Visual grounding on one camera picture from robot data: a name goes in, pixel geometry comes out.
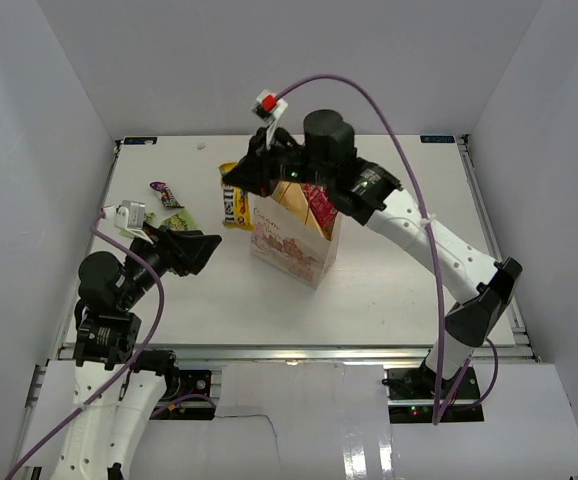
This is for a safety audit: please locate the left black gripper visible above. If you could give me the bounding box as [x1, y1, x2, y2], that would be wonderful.
[118, 219, 221, 309]

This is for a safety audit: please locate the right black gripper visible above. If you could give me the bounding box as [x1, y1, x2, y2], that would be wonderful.
[225, 124, 335, 196]

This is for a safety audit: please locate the light green snack packet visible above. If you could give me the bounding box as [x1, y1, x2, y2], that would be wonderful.
[160, 208, 198, 232]

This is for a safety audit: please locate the brown chips bag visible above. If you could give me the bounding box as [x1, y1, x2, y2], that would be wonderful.
[273, 182, 330, 240]

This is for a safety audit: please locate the yellow m&m's packet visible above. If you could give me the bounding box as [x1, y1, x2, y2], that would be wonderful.
[221, 180, 254, 231]

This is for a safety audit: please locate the pink candy packet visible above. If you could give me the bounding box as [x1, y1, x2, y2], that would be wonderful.
[301, 184, 338, 236]

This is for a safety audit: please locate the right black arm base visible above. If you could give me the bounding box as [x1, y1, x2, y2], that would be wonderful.
[382, 367, 485, 425]

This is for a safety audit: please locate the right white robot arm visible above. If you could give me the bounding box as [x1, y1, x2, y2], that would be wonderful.
[223, 110, 523, 399]

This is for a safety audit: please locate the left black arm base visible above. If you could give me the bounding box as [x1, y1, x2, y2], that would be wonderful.
[131, 350, 217, 421]

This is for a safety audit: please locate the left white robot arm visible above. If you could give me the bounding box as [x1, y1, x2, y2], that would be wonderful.
[52, 225, 222, 479]

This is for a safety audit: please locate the beige paper bag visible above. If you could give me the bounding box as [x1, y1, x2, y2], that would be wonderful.
[251, 185, 342, 289]

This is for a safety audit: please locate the purple candy wrapper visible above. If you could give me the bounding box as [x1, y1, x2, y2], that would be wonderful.
[149, 181, 184, 209]

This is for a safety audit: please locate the left blue label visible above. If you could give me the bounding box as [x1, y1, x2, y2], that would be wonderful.
[123, 136, 158, 145]

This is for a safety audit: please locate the blue label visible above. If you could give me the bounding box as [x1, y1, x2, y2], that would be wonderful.
[420, 135, 455, 144]
[123, 136, 158, 145]

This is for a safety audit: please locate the right blue label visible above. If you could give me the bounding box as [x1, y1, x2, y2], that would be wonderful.
[420, 135, 455, 144]

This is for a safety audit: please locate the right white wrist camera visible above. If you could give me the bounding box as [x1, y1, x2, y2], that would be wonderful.
[251, 90, 288, 149]

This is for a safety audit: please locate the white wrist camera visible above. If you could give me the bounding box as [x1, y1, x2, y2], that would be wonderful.
[102, 200, 148, 241]
[251, 90, 288, 149]

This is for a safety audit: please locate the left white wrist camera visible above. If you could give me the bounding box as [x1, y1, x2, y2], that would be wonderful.
[102, 200, 148, 241]

